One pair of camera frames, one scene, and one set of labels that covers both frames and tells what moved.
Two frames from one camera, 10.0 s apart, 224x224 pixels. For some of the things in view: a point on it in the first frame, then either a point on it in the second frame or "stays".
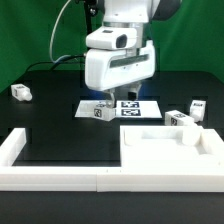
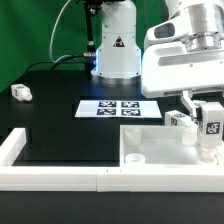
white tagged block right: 178,118 stays
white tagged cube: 104,112 to 210,130
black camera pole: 91,9 stays
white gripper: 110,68 to 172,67
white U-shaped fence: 110,179 stays
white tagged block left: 21,92 stays
